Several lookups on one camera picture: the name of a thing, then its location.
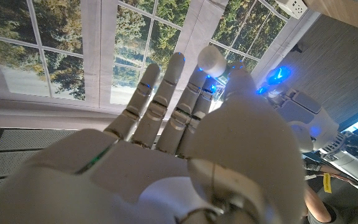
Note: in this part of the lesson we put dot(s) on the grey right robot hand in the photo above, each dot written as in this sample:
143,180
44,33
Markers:
154,168

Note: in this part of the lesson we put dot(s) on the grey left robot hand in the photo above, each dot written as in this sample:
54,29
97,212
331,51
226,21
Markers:
306,115

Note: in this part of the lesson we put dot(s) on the person bare forearm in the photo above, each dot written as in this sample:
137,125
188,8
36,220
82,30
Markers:
317,202

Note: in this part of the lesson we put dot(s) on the white power strip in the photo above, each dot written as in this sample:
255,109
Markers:
294,7

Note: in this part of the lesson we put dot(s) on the printed window forest backdrop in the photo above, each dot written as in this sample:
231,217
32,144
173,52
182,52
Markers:
57,46

